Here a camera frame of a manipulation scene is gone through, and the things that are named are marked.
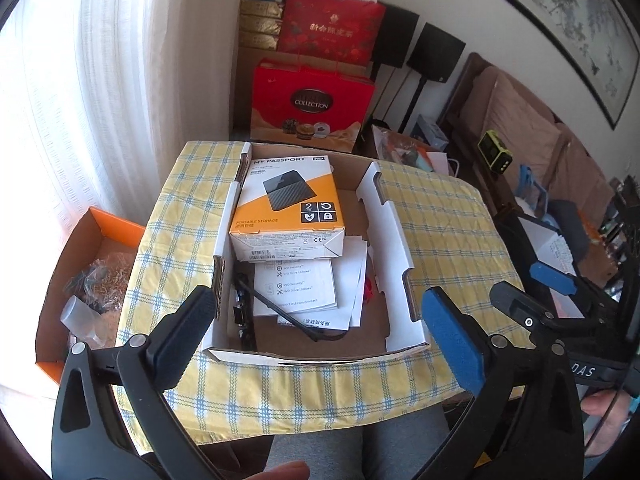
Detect brown cardboard tray box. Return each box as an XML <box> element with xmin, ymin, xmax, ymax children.
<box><xmin>201</xmin><ymin>143</ymin><xmax>430</xmax><ymax>365</ymax></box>

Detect person's right hand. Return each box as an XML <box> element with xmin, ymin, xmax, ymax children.
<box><xmin>580</xmin><ymin>390</ymin><xmax>632</xmax><ymax>457</ymax></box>

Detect person's left hand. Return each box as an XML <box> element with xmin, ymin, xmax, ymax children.
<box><xmin>247</xmin><ymin>460</ymin><xmax>310</xmax><ymax>480</ymax></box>

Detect clear plastic cup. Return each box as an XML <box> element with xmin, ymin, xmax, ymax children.
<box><xmin>60</xmin><ymin>296</ymin><xmax>107</xmax><ymax>350</ymax></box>

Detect person's grey trouser leg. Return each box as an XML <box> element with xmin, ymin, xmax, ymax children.
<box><xmin>265</xmin><ymin>405</ymin><xmax>449</xmax><ymax>479</ymax></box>

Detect orange cardboard box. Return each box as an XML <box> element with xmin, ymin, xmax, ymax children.
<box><xmin>34</xmin><ymin>206</ymin><xmax>148</xmax><ymax>386</ymax></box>

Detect plastic bag of snacks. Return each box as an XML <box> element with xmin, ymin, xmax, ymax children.
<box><xmin>63</xmin><ymin>252</ymin><xmax>134</xmax><ymax>314</ymax></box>

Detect yellow blue plaid tablecloth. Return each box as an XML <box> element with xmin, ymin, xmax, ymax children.
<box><xmin>116</xmin><ymin>141</ymin><xmax>528</xmax><ymax>444</ymax></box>

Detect yellow green small device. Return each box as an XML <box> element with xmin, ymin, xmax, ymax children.
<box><xmin>477</xmin><ymin>129</ymin><xmax>513</xmax><ymax>174</ymax></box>

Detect brown cushioned sofa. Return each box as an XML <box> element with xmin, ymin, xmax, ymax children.
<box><xmin>439</xmin><ymin>52</ymin><xmax>622</xmax><ymax>286</ymax></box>

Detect white instruction leaflets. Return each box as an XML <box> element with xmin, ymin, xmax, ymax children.
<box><xmin>254</xmin><ymin>236</ymin><xmax>368</xmax><ymax>332</ymax></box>

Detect orange hard drive box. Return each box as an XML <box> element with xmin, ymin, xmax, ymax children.
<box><xmin>229</xmin><ymin>155</ymin><xmax>345</xmax><ymax>263</ymax></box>

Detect black speaker on stand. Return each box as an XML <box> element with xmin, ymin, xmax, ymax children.
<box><xmin>399</xmin><ymin>23</ymin><xmax>466</xmax><ymax>133</ymax></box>

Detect framed ink painting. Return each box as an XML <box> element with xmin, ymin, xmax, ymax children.
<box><xmin>506</xmin><ymin>0</ymin><xmax>639</xmax><ymax>127</ymax></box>

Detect white sheer curtain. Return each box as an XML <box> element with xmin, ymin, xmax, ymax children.
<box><xmin>0</xmin><ymin>0</ymin><xmax>249</xmax><ymax>401</ymax></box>

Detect red collection gift bag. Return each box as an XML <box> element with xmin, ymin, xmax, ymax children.
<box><xmin>250</xmin><ymin>60</ymin><xmax>374</xmax><ymax>153</ymax></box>

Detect red floral gift box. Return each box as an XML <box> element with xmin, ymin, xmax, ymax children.
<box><xmin>278</xmin><ymin>0</ymin><xmax>385</xmax><ymax>66</ymax></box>

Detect gold stacked boxes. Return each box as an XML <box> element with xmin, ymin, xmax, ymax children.
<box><xmin>239</xmin><ymin>0</ymin><xmax>284</xmax><ymax>51</ymax></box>

